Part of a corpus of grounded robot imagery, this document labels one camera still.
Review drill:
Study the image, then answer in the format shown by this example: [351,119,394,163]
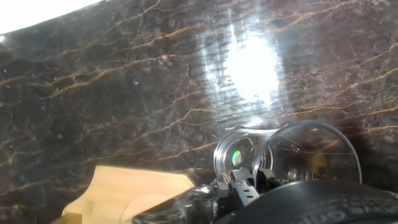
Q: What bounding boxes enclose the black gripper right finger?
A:
[256,167,277,191]

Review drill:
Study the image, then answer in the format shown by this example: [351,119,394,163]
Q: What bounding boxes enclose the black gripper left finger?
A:
[132,167,261,224]

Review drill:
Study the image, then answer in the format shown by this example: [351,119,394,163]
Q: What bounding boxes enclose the wooden cup rack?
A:
[51,164,196,224]

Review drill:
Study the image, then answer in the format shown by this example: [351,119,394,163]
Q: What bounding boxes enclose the dark marble pattern mat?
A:
[0,0,398,224]

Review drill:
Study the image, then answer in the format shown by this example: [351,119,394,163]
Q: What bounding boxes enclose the clear glass cup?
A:
[213,119,363,187]

